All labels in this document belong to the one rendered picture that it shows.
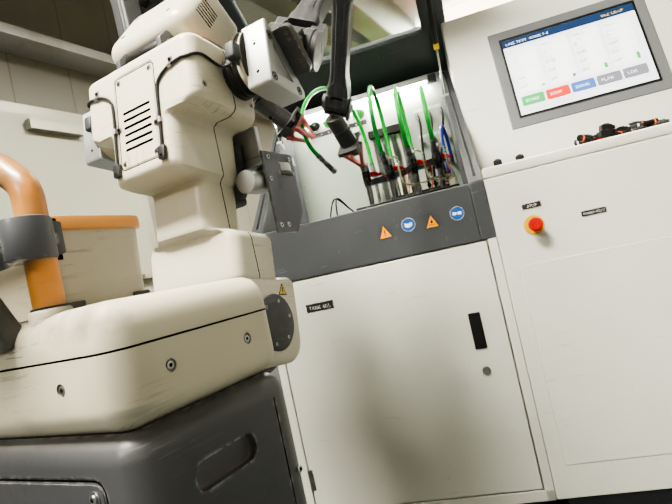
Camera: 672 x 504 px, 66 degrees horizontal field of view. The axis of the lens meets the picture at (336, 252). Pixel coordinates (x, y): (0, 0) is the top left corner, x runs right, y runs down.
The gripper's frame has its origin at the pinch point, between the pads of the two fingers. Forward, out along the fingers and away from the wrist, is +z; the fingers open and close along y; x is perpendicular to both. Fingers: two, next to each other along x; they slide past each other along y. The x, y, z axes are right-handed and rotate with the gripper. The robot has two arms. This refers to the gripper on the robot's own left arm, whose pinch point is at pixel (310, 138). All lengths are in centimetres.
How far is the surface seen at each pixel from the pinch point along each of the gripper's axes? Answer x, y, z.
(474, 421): 65, -12, 73
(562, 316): 39, -39, 73
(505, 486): 77, -11, 87
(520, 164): 9, -46, 44
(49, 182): -41, 197, -90
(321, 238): 31.8, -0.6, 15.6
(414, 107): -44, -3, 31
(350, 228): 28.4, -7.7, 20.3
